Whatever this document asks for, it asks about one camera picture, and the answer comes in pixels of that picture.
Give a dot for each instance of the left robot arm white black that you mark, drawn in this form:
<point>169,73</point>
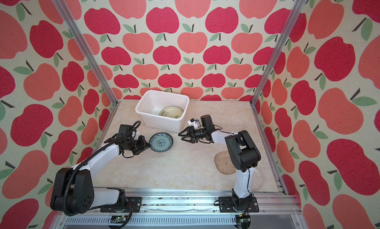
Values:
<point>74,193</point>

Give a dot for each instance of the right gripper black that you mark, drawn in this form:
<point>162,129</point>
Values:
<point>188,129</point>

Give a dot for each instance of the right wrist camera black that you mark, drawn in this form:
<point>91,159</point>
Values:
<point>207,124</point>

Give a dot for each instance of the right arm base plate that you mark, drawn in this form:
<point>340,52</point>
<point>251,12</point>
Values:
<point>237,205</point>

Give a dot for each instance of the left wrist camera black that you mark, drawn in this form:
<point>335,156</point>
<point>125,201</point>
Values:
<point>125,130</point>

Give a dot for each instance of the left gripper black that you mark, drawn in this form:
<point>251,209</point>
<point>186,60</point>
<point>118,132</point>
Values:
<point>144,145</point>

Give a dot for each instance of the white plastic bin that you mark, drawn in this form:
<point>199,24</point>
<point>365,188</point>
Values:
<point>154,101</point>

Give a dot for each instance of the brown glass plate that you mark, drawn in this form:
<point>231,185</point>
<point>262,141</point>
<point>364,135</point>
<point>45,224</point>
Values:
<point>223,163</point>

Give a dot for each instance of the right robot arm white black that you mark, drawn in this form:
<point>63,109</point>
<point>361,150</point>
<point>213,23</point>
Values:
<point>243,153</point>

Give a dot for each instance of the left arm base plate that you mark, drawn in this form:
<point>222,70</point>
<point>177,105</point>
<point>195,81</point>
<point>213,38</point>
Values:
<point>125,206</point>

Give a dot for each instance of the aluminium frame post right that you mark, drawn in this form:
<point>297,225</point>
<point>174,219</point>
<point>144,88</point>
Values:
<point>283,38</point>

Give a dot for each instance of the cream plate with plant drawing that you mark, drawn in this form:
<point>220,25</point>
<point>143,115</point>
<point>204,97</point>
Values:
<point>171,112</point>

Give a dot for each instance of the aluminium front rail frame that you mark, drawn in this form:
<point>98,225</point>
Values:
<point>159,208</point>

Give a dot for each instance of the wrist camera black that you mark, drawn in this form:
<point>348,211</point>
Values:
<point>207,124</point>
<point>125,130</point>

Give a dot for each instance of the blue patterned plate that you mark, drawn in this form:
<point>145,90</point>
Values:
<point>161,142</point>

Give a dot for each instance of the aluminium frame post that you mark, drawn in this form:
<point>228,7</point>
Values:
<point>65,13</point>
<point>283,38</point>

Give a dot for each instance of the aluminium frame post left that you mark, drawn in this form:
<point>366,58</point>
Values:
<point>65,13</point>

